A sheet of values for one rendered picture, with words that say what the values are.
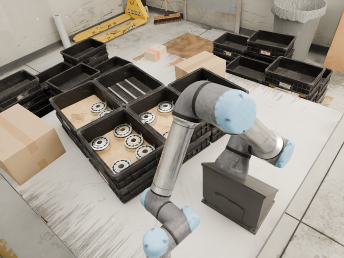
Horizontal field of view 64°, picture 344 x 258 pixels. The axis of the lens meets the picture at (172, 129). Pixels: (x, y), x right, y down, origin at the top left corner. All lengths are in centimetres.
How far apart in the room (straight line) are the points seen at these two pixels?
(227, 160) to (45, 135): 98
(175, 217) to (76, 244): 62
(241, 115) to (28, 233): 198
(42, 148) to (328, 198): 200
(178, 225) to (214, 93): 41
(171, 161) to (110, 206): 62
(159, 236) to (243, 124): 40
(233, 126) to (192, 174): 76
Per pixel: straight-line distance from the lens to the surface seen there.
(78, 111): 182
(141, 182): 139
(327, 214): 235
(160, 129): 155
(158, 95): 169
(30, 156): 166
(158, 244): 84
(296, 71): 275
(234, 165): 119
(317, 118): 192
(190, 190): 143
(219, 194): 125
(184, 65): 203
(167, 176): 91
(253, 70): 291
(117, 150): 148
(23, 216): 254
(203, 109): 79
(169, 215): 91
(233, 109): 74
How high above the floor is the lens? 187
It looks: 43 degrees down
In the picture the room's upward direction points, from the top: 6 degrees counter-clockwise
